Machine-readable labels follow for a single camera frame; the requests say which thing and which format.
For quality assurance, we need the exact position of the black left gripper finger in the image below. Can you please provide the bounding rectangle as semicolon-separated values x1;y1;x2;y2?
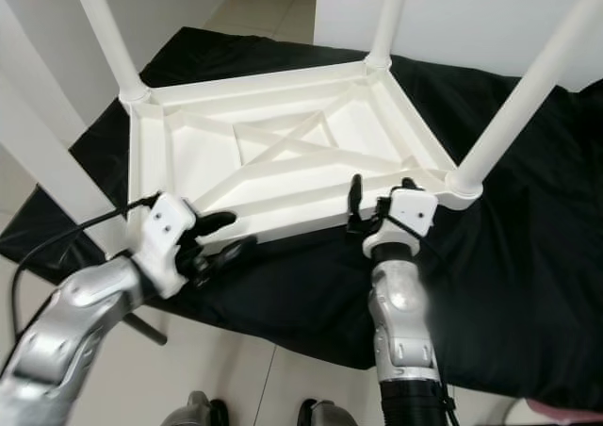
203;235;258;268
193;210;237;238

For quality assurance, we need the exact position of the white plastic table top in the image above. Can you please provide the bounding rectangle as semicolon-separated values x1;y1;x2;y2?
118;58;483;254

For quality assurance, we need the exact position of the white plastic table leg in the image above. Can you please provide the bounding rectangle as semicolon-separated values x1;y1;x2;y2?
68;0;151;106
0;73;134;257
365;0;412;70
446;0;603;202

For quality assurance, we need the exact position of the grey robot left foot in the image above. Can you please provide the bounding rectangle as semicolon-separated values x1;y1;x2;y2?
161;391;228;426

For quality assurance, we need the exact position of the grey robot foot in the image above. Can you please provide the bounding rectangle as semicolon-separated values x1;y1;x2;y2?
161;391;228;426
296;400;361;426

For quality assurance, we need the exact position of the grey robot right foot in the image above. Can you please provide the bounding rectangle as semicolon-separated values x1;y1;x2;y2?
296;400;361;426

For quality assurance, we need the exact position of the red chair seat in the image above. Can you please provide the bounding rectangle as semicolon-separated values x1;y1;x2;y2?
523;398;603;423

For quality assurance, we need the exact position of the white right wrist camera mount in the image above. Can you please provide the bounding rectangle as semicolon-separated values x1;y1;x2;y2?
363;188;439;258

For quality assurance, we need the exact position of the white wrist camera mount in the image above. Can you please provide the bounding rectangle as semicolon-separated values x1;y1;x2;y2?
131;192;198;301
363;188;439;258

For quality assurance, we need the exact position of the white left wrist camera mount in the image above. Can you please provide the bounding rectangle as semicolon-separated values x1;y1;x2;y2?
131;192;198;301

